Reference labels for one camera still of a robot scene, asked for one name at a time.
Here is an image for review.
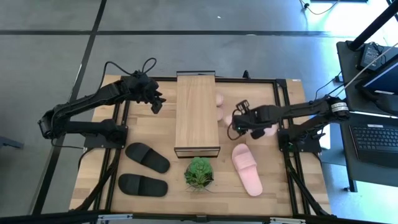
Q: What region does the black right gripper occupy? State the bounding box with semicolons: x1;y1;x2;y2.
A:
232;105;277;140

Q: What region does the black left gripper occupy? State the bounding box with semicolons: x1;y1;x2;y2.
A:
124;73;167;114

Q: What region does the black rubber slide sandal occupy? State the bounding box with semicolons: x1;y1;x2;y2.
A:
118;173;169;198
124;142;171;174

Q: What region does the green succulent plant in pot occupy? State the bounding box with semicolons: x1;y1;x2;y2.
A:
183;156;215;193

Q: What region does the black computer keyboard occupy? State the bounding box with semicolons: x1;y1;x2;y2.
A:
349;123;398;169

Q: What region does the black side desk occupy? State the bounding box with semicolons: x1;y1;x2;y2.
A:
335;40;398;192

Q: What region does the black power adapter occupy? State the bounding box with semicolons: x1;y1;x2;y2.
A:
359;42;386;71

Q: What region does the black computer monitor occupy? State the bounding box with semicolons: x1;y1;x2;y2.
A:
355;57;398;116

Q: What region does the grey furniture foot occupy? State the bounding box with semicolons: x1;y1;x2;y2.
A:
0;135;25;150

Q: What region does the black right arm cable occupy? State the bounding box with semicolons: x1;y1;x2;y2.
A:
226;119;246;141

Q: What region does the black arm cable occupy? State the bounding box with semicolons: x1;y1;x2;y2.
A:
103;57;157;82
226;119;246;141

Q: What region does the wooden shelf with black frame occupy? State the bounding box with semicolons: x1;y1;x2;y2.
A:
174;70;221;159

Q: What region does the black aluminium table frame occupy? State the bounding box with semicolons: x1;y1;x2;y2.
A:
73;75;333;218

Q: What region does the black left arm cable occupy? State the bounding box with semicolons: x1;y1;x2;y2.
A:
103;57;157;82

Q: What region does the thin white cable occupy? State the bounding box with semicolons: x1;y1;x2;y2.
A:
340;42;398;96

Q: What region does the black floor cable with plug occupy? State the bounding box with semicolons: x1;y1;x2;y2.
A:
299;0;340;16

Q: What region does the black rail with silver brackets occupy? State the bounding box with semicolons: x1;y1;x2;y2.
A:
0;210;398;224

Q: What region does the black camera stand post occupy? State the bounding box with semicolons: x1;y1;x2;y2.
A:
347;0;398;52

